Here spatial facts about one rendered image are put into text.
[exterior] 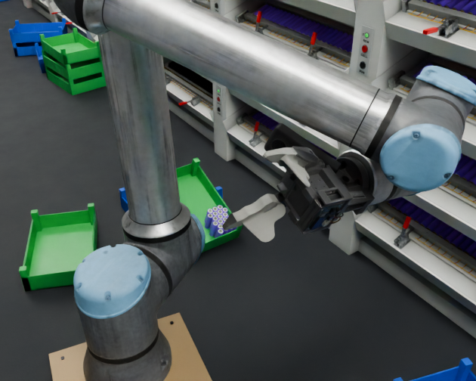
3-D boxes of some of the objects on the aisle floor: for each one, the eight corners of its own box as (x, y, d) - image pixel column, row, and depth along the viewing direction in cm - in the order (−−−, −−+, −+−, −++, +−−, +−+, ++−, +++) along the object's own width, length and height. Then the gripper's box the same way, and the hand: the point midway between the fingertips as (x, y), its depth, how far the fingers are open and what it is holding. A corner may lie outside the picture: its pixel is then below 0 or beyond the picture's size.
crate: (96, 282, 156) (91, 261, 152) (24, 292, 153) (18, 271, 148) (97, 221, 181) (94, 202, 176) (35, 229, 177) (30, 209, 173)
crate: (239, 236, 174) (244, 223, 168) (185, 259, 164) (188, 246, 158) (194, 171, 187) (197, 156, 181) (142, 189, 177) (143, 174, 171)
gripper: (408, 160, 71) (299, 182, 60) (337, 243, 85) (237, 274, 73) (371, 116, 75) (262, 129, 64) (308, 202, 89) (209, 225, 77)
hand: (238, 190), depth 70 cm, fingers open, 14 cm apart
